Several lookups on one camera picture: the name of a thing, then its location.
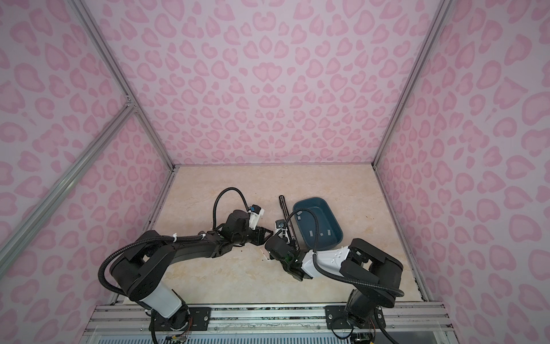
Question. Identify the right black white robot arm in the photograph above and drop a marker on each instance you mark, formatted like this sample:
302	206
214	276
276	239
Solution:
374	274

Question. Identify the teal plastic tray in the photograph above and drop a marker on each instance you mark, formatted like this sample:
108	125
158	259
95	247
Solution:
314	215

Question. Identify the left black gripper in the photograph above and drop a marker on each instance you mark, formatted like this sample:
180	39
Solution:
261	239

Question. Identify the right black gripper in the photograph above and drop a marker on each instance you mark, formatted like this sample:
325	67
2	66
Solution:
271	256

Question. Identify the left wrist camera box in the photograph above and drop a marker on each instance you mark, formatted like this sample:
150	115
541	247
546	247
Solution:
255	214

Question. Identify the aluminium frame diagonal bar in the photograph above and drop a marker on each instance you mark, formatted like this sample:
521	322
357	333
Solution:
29	227

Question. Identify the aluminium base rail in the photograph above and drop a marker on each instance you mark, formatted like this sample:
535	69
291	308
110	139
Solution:
407	322

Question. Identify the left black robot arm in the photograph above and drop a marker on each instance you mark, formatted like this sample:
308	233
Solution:
137	270

